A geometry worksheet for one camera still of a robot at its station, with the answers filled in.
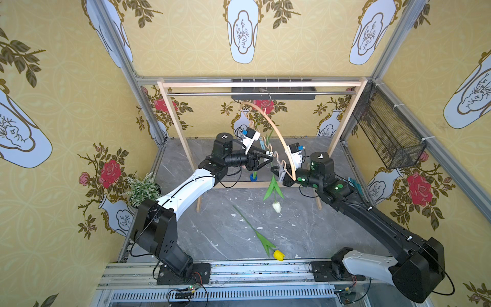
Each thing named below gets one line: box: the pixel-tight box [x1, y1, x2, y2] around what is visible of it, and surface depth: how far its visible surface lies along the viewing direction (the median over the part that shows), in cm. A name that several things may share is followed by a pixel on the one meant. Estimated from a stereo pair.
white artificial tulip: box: [263, 174, 285, 214], surface depth 75 cm
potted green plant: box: [125, 170, 162, 208], surface depth 80 cm
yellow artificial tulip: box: [232, 204, 286, 262], surface depth 81 cm
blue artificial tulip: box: [249, 170, 258, 182], surface depth 89 cm
